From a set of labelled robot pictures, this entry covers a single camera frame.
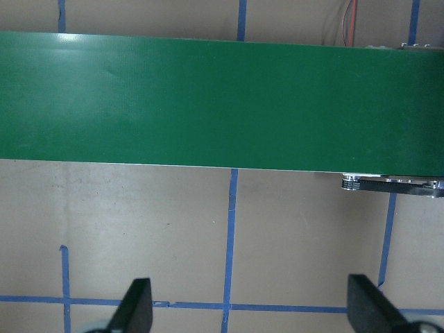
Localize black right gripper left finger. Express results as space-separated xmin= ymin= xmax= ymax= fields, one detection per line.
xmin=105 ymin=277 xmax=153 ymax=333

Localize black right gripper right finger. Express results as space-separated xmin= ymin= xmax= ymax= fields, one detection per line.
xmin=347 ymin=274 xmax=409 ymax=333

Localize red black motor wires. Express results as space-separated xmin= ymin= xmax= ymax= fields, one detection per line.
xmin=322 ymin=0 xmax=360 ymax=48

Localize green conveyor belt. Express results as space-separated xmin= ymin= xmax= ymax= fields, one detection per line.
xmin=1 ymin=32 xmax=443 ymax=198

